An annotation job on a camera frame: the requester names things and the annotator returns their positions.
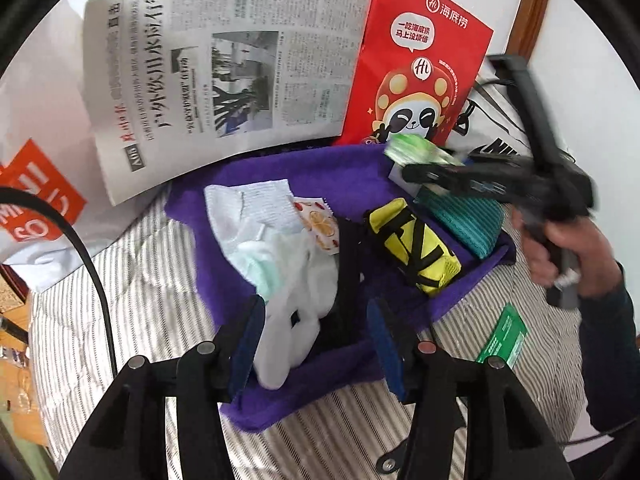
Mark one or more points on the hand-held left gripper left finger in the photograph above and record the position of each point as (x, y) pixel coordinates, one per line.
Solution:
(247, 340)

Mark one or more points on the red panda print paper bag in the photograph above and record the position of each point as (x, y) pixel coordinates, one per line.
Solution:
(400, 60)

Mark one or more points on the white plastic bag orange print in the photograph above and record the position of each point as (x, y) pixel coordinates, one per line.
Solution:
(40, 195)

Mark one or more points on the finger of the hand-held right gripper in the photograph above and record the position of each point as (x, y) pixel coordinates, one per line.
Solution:
(450, 172)
(470, 191)

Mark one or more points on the purple towel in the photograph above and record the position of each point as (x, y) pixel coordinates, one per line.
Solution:
(240, 170)

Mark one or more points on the mint green cloth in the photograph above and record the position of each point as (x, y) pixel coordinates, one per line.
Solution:
(257, 265)

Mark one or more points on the striped bed sheet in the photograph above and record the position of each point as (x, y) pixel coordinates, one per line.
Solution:
(325, 435)

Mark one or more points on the cream waist bag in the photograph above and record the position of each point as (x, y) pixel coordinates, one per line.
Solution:
(482, 127)

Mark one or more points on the teal mesh cloth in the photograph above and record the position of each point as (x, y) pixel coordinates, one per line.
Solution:
(465, 225)

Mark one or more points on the white sock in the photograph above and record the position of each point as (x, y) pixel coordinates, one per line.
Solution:
(310, 275)
(280, 350)

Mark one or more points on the person's right hand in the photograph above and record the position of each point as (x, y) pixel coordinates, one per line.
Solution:
(585, 250)

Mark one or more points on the wooden furniture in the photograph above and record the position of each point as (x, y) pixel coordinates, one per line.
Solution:
(20, 395)

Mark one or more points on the person's right forearm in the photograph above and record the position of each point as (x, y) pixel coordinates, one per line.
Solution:
(610, 350)

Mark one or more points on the wooden bed headboard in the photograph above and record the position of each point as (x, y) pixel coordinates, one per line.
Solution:
(530, 5)

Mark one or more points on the white socks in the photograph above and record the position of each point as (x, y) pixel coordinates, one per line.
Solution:
(260, 205)

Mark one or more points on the fruit print packet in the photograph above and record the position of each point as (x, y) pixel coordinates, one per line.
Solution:
(317, 225)

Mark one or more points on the newspaper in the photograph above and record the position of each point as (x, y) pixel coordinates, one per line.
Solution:
(210, 70)

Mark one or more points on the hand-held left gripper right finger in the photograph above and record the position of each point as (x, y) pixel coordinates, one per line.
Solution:
(387, 340)

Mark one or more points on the green plastic packet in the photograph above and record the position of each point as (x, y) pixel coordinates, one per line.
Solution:
(415, 147)

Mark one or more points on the black cloth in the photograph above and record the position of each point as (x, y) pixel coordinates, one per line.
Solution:
(350, 270)

